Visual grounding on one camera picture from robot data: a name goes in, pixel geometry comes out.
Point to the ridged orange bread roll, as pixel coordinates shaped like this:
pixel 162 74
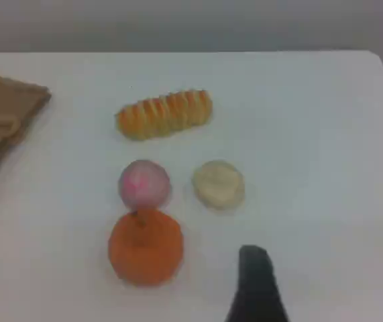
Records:
pixel 164 115

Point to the orange persimmon fruit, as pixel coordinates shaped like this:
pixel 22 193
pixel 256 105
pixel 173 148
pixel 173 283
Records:
pixel 146 251

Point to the cream round pastry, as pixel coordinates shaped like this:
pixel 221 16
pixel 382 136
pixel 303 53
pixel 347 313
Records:
pixel 218 186

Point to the pink peach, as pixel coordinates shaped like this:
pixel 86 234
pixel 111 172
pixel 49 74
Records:
pixel 144 184

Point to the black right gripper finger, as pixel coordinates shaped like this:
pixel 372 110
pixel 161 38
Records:
pixel 256 288

